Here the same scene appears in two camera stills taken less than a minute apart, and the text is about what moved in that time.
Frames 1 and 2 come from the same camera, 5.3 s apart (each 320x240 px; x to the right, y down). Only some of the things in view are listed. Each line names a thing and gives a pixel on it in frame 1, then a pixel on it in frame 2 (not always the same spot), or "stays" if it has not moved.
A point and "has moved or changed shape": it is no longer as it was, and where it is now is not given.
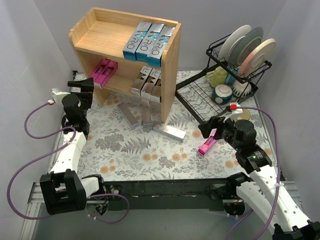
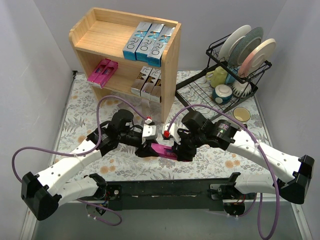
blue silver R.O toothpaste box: x=154 y=57 stays
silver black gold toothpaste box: x=150 y=83 stays
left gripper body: x=83 y=92 → x=142 y=146
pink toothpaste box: x=99 y=68 stays
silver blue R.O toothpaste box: x=142 y=52 stays
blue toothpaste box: x=130 y=49 stays
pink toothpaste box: x=211 y=140 has moved or changed shape
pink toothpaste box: x=105 y=74 stays
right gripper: x=216 y=127 → x=184 y=146
